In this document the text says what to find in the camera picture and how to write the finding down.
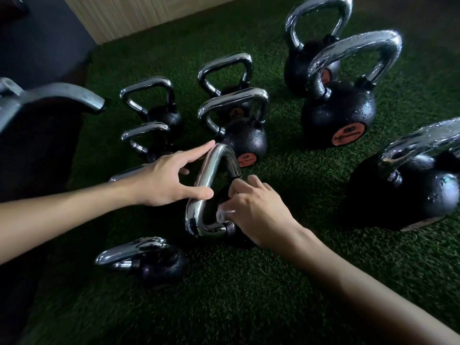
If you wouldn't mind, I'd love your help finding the person's right forearm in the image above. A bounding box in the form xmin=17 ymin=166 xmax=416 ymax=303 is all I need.
xmin=286 ymin=226 xmax=460 ymax=345

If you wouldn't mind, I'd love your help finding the group of black kettlebells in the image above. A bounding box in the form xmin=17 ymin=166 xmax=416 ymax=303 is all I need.
xmin=94 ymin=0 xmax=460 ymax=288

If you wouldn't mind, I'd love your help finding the person's left hand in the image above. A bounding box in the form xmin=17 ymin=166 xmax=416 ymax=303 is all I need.
xmin=133 ymin=140 xmax=216 ymax=208

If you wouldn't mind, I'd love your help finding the person's left forearm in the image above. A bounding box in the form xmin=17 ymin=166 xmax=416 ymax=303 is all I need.
xmin=0 ymin=172 xmax=139 ymax=265

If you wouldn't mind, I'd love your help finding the person's right hand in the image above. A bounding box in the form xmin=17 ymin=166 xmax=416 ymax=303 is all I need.
xmin=217 ymin=174 xmax=307 ymax=251

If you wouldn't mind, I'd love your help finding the black kettlebell chrome handle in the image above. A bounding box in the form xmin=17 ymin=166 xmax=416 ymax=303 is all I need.
xmin=185 ymin=143 xmax=257 ymax=249

